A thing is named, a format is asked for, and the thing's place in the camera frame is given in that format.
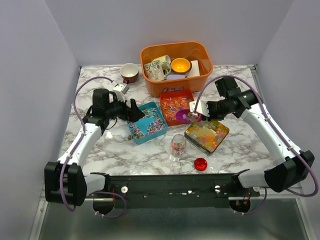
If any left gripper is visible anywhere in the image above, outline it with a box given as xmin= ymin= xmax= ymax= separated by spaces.
xmin=105 ymin=93 xmax=145 ymax=123

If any teal candy tray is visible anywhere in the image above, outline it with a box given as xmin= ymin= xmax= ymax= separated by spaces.
xmin=127 ymin=101 xmax=168 ymax=145

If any gold tin candy tray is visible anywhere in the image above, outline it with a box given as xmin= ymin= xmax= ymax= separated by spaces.
xmin=184 ymin=120 xmax=230 ymax=156

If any purple plastic scoop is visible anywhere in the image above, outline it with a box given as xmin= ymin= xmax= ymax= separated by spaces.
xmin=175 ymin=109 xmax=202 ymax=123

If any orange candy tray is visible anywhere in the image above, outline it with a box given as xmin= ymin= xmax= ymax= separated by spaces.
xmin=159 ymin=89 xmax=194 ymax=126

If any clear plastic jar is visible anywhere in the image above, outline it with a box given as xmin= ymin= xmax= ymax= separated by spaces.
xmin=170 ymin=134 xmax=187 ymax=159

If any orange plastic bin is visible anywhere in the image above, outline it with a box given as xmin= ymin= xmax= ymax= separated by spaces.
xmin=140 ymin=41 xmax=214 ymax=98

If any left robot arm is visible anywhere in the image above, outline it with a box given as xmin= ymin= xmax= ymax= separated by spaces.
xmin=44 ymin=88 xmax=144 ymax=211

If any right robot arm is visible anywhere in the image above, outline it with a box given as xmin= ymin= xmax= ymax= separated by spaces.
xmin=203 ymin=75 xmax=319 ymax=197

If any maroon white cup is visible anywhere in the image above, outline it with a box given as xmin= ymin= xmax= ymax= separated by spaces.
xmin=119 ymin=63 xmax=139 ymax=84

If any floral patterned mug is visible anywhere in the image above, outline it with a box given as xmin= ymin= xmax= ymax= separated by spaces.
xmin=143 ymin=55 xmax=172 ymax=82

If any lavender cup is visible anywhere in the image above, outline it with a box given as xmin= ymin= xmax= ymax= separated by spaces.
xmin=165 ymin=74 xmax=187 ymax=80

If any red jar lid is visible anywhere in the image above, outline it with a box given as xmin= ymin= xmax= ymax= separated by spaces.
xmin=193 ymin=158 xmax=208 ymax=172

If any orange black bowl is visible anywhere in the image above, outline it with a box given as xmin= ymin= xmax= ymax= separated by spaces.
xmin=171 ymin=57 xmax=192 ymax=74

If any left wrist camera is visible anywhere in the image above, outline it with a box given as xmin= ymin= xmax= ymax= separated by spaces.
xmin=112 ymin=81 xmax=130 ymax=102

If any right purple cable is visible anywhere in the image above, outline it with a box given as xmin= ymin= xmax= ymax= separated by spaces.
xmin=194 ymin=74 xmax=319 ymax=216

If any purple cable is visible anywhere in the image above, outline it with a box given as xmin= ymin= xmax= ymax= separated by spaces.
xmin=59 ymin=76 xmax=128 ymax=220
xmin=194 ymin=74 xmax=319 ymax=216

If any aluminium rail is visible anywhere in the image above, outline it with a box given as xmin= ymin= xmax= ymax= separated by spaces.
xmin=39 ymin=177 xmax=305 ymax=201

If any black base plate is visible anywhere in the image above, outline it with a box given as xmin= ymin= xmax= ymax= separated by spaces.
xmin=82 ymin=172 xmax=261 ymax=210

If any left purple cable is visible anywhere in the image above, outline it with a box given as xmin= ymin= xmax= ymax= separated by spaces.
xmin=59 ymin=76 xmax=128 ymax=220

